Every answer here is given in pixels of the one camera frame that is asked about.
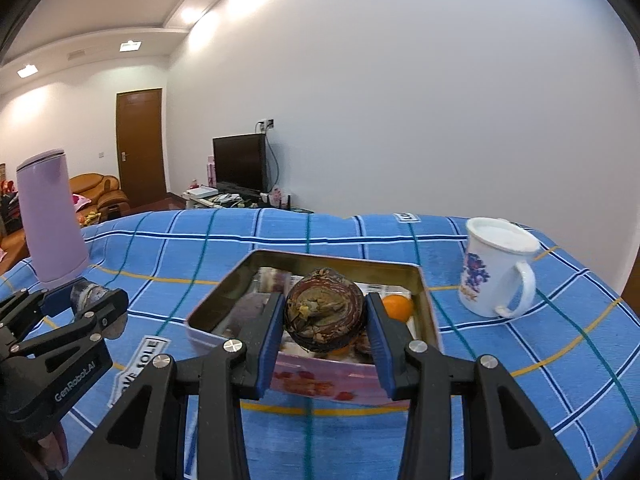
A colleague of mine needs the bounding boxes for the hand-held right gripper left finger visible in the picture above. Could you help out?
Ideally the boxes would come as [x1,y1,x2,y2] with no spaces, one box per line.
[77,291,286,480]

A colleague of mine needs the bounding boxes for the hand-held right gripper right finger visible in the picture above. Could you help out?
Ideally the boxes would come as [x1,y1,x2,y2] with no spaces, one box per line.
[364,292,581,480]

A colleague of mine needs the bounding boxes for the pink tin box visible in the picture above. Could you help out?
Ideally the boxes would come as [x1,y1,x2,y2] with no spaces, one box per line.
[186,248,444,406]

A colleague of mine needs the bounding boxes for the wooden door frame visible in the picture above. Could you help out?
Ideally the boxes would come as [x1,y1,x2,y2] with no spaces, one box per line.
[617,5,640,301]

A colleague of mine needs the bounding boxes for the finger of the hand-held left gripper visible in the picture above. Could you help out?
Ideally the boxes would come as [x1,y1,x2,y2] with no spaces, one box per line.
[0,289,47,358]
[9,287,130,361]

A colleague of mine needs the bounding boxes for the purple thermos bottle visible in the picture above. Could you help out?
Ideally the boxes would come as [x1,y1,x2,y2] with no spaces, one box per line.
[15,148,91,283]

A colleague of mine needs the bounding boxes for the black television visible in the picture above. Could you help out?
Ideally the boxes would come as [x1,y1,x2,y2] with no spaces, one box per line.
[212,133,267,193]

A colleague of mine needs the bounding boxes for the blue plaid blanket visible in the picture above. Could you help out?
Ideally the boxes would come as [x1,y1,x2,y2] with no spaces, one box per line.
[0,208,640,480]

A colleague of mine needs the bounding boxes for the person's left hand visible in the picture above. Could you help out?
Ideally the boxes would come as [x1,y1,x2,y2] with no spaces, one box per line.
[31,427,70,472]

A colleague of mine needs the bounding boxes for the television stand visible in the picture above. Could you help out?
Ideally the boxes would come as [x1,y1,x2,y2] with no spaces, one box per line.
[181,190,313,213]

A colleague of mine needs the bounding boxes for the orange sofa with floral cloth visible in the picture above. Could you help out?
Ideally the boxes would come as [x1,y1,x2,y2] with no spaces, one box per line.
[0,230,28,263]

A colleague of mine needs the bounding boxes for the black power cable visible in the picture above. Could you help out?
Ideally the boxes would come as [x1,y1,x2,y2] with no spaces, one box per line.
[265,130,280,193]

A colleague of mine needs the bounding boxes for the orange leather sofa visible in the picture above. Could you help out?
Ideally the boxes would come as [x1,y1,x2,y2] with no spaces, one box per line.
[67,173,132,223]

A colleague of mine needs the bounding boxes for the white mug with blue print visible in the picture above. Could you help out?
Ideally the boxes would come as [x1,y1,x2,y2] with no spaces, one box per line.
[459,217,542,319]

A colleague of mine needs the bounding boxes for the medium orange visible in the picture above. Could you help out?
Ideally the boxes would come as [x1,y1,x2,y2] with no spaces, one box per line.
[381,294,415,322]

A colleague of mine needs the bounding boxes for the brown wooden door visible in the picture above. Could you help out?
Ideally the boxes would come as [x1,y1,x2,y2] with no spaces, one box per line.
[116,88,167,208]

